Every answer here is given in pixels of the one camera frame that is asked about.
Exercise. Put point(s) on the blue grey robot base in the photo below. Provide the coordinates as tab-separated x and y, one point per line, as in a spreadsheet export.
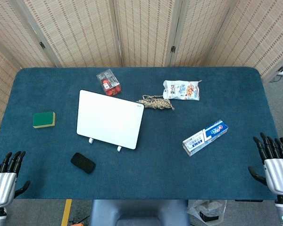
139	212

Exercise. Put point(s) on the white snack bag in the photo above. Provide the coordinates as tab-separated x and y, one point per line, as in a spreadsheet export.
181	90

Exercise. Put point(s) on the black whiteboard eraser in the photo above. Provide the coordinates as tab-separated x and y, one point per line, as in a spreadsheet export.
83	163

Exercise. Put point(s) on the green yellow sponge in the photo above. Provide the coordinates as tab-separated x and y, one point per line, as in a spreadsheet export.
43	118

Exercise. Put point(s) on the white rectangular board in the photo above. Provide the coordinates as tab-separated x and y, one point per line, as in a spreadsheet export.
109	118

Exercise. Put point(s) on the clear plastic bag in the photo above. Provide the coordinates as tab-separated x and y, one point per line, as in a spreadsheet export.
206	209

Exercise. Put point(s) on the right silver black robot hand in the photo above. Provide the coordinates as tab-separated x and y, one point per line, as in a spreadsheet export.
279	174

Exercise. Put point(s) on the black screen hinge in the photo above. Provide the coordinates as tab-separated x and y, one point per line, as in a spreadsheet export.
281	68
172	49
42	45

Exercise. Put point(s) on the yellow floor tape strip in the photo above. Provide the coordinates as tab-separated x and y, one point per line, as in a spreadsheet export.
66	213

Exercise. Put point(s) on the blue table cloth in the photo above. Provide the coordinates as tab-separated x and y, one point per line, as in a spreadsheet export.
155	171

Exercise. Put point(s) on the blue white toothpaste box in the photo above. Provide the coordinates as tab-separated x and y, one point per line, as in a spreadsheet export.
205	137

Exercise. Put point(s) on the woven folding screen panel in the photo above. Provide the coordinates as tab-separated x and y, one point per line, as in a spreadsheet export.
14	35
0	82
143	30
80	30
198	30
261	35

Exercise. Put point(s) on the clear box with red items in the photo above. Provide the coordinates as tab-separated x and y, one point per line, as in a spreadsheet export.
109	82

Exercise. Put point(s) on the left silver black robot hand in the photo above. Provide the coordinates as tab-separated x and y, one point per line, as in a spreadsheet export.
2	188

